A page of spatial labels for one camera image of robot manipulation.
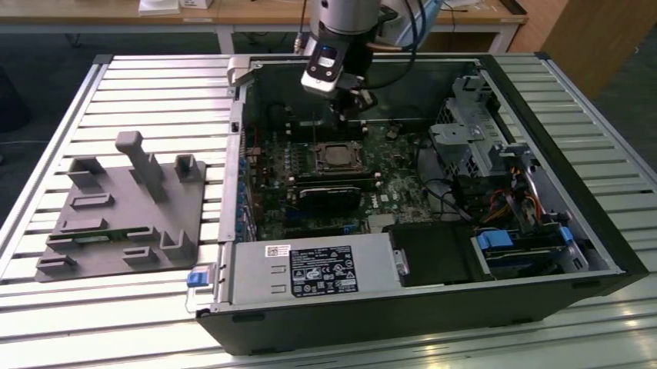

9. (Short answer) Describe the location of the silver CPU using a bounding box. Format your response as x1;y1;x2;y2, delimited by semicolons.
328;147;360;165

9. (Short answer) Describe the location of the metal socket cover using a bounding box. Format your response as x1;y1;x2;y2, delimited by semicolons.
313;141;369;174

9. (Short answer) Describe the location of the wooden desk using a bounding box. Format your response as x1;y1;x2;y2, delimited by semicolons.
0;0;531;55

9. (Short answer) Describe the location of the grey metal disk bay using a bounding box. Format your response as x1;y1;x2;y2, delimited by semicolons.
429;75;536;180

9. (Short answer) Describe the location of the green motherboard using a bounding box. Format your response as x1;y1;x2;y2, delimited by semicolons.
241;122;437;241

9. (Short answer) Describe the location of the black graphics card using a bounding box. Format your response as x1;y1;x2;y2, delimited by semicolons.
296;186;364;211

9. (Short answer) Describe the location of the small silver heatsink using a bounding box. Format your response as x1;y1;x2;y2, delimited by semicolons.
368;214;399;231

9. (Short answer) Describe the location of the wooden cabinet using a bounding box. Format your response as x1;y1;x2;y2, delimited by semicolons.
513;0;657;99

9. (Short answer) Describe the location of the black plastic shroud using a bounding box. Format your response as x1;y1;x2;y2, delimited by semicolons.
385;221;487;288

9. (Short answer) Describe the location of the blue disk carrier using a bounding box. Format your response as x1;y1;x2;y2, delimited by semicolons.
475;228;515;253

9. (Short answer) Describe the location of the silver power supply unit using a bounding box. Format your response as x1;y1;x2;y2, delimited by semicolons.
225;234;400;304

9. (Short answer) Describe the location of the grey parts rack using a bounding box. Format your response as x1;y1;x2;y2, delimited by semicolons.
34;130;208;284

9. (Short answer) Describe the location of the blue case latch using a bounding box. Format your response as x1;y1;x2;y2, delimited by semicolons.
188;268;216;288

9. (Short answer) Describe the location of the black PC case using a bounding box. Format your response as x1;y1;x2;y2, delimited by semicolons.
194;52;650;357

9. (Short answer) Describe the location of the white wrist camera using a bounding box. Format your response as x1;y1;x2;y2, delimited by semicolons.
300;45;344;93

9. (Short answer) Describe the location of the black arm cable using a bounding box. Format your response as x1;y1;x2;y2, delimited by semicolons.
365;0;429;91

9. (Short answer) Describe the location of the black wire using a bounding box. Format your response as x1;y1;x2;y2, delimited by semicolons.
419;179;475;223

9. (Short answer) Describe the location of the orange yellow wire bundle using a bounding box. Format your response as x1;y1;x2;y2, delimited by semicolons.
483;190;545;224

